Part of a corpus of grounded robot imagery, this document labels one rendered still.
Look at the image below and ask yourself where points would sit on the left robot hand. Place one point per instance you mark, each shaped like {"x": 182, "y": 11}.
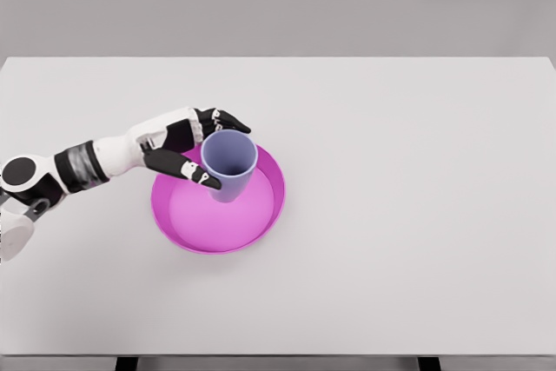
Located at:
{"x": 174, "y": 136}

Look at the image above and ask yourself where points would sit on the lavender plastic cup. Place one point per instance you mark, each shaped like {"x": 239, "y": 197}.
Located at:
{"x": 229, "y": 171}

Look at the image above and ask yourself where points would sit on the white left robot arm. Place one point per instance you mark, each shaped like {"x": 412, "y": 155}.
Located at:
{"x": 74, "y": 162}

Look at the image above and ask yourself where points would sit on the pink round plate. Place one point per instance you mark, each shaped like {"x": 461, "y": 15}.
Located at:
{"x": 217, "y": 219}

